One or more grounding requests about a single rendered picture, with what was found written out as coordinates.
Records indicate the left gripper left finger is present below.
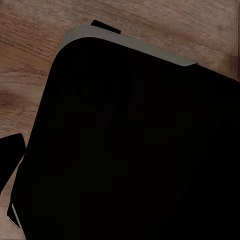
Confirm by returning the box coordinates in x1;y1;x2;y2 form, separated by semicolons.
0;133;27;193

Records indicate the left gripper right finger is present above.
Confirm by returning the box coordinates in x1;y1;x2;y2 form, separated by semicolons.
224;132;240;173

